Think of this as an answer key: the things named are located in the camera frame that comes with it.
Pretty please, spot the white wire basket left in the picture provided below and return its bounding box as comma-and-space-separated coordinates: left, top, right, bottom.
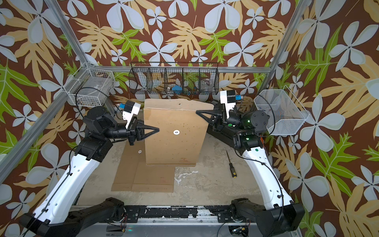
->
65, 63, 115, 108

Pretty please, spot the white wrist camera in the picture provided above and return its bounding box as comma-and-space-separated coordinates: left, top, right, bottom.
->
119, 100, 141, 128
220, 90, 242, 118

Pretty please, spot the black wire basket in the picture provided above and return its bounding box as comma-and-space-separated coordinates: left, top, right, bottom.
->
127, 62, 220, 95

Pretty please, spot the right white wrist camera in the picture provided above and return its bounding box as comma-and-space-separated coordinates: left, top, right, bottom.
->
220, 90, 242, 118

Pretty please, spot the black yellow toolbox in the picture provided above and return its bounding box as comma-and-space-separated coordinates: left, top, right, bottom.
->
205, 100, 261, 149

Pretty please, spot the white wire basket right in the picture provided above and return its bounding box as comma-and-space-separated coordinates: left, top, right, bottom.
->
254, 86, 310, 136

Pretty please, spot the blue object in basket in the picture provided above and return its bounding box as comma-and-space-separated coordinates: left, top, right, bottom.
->
171, 86, 183, 94

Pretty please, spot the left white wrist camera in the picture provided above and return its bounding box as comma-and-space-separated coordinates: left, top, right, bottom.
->
119, 100, 141, 128

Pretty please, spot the brown kraft file bag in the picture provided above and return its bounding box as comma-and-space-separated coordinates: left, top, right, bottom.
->
111, 141, 146, 192
131, 162, 175, 193
144, 99, 214, 167

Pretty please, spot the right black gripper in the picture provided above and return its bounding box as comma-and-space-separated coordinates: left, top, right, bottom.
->
200, 107, 249, 139

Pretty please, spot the black yellow screwdriver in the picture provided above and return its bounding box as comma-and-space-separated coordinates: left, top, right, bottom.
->
226, 151, 237, 178

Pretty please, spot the white wire basket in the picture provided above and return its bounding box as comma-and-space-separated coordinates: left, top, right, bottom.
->
65, 63, 115, 108
254, 86, 310, 136

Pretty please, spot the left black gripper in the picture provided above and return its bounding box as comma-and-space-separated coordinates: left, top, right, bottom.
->
102, 117, 158, 147

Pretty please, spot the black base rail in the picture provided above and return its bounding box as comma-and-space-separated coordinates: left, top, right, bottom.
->
124, 204, 244, 224

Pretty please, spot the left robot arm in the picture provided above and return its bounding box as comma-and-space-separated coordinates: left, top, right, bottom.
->
20, 101, 159, 237

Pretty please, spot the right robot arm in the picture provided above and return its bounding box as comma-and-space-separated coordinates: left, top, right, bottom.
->
196, 109, 305, 237

